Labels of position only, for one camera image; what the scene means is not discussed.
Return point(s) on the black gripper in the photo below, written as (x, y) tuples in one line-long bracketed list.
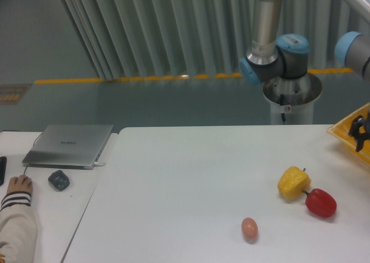
[(360, 130)]

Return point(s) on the yellow bell pepper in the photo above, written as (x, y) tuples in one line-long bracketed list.
[(293, 182)]

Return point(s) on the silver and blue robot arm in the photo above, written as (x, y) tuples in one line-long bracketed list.
[(281, 65)]

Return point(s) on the white striped sleeve forearm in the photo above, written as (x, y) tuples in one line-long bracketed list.
[(18, 228)]

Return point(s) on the yellow plastic basket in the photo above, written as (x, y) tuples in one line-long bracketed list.
[(341, 130)]

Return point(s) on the red bell pepper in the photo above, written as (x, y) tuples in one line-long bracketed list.
[(320, 203)]

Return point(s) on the person's hand on mouse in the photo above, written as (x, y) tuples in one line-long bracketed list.
[(20, 183)]

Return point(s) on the brown egg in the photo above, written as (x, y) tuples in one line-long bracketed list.
[(249, 228)]

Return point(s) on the white pleated curtain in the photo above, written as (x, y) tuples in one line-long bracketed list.
[(141, 38)]

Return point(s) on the silver laptop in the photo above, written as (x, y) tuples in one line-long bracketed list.
[(69, 146)]

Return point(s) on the dark grey small device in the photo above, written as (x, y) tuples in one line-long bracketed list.
[(59, 180)]

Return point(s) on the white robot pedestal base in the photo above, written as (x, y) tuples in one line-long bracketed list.
[(292, 100)]

